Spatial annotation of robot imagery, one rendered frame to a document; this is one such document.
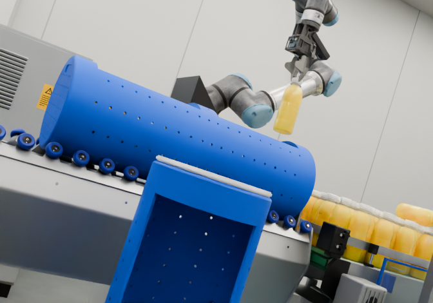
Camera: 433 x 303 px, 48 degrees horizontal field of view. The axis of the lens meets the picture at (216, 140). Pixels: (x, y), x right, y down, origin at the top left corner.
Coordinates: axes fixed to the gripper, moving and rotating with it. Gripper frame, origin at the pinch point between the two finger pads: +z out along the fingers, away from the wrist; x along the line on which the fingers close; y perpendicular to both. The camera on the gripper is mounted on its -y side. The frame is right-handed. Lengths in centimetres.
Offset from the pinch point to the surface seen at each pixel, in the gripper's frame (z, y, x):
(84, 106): 36, 71, 13
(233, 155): 34.9, 23.2, 13.4
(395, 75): -120, -277, -234
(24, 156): 53, 81, 11
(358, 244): 49, -32, 20
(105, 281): 82, 47, 6
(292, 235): 54, -10, 11
